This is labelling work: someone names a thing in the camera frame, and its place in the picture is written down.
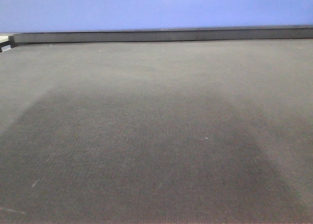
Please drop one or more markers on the blue plastic tray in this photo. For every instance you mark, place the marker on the blue plastic tray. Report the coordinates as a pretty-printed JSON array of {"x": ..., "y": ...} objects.
[{"x": 18, "y": 16}]

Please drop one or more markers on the black table edge rail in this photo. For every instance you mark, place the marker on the black table edge rail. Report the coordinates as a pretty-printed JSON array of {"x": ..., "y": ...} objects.
[{"x": 166, "y": 35}]

